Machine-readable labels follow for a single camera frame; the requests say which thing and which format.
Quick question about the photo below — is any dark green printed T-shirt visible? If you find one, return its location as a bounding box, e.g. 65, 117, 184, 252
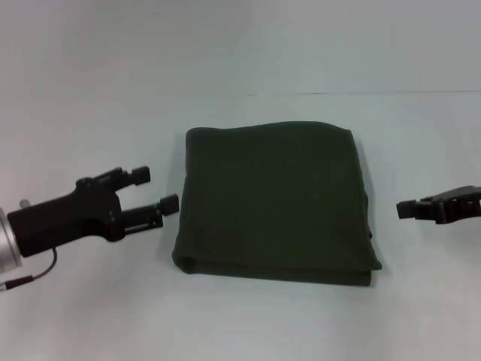
171, 120, 383, 289

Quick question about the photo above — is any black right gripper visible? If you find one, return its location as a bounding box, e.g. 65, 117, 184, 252
395, 184, 481, 226

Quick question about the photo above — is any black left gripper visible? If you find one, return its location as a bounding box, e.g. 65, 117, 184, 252
6, 164, 180, 259

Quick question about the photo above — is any left arm cable with plug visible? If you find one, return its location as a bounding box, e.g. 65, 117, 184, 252
0, 247, 59, 293

